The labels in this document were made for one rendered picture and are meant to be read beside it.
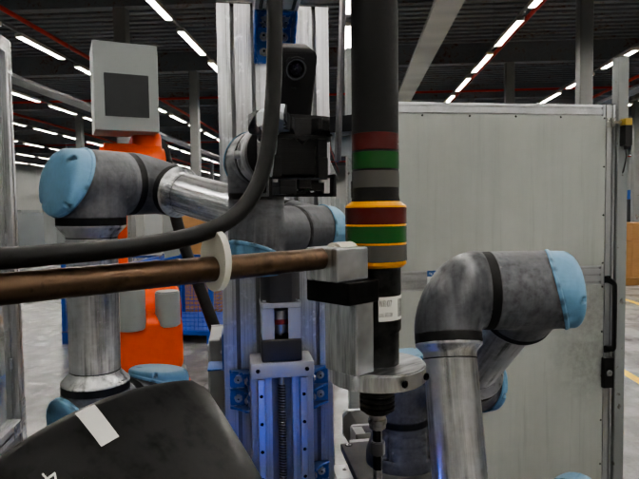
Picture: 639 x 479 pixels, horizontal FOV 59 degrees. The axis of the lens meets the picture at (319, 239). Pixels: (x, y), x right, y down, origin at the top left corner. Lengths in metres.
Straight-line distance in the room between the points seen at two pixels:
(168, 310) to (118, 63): 1.79
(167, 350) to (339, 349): 3.98
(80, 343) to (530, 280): 0.73
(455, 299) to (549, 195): 1.76
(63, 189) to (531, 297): 0.74
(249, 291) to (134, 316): 2.96
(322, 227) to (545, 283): 0.32
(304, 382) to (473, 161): 1.41
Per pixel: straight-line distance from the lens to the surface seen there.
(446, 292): 0.81
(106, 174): 1.01
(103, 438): 0.45
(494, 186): 2.43
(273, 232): 0.74
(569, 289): 0.86
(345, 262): 0.36
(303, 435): 1.28
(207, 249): 0.32
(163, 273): 0.29
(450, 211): 2.35
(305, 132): 0.57
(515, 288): 0.83
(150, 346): 4.32
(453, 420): 0.81
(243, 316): 1.29
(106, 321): 1.05
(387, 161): 0.39
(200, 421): 0.50
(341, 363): 0.39
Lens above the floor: 1.57
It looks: 3 degrees down
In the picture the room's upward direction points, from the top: 1 degrees counter-clockwise
